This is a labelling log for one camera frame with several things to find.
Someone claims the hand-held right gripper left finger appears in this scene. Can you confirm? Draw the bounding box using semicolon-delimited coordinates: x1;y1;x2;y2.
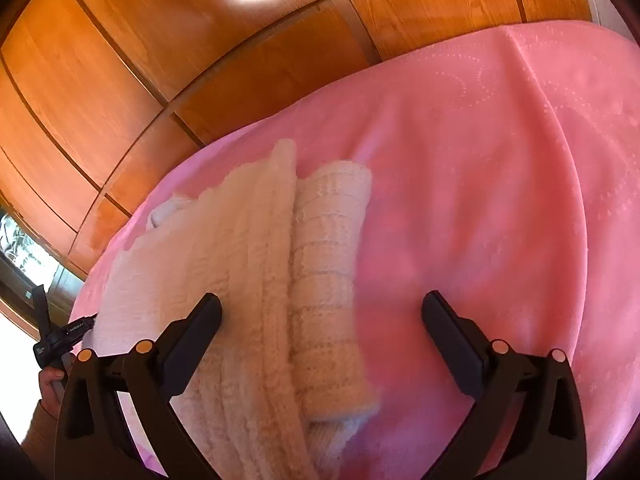
53;292;223;480

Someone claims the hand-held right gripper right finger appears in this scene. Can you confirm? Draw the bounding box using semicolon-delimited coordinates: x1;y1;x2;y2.
421;290;588;480

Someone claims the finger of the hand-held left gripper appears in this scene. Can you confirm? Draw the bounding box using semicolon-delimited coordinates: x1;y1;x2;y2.
70;315;98;338

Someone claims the cream knitted sweater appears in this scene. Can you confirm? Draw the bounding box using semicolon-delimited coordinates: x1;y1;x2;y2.
92;139;383;480

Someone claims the person's left hand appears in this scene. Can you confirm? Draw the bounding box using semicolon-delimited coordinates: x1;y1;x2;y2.
39;354;77;420

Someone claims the glass window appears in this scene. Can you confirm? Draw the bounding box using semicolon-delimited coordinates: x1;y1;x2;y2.
0;199;83;328

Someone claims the pink blanket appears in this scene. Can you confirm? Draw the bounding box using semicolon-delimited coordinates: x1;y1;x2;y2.
70;20;640;480

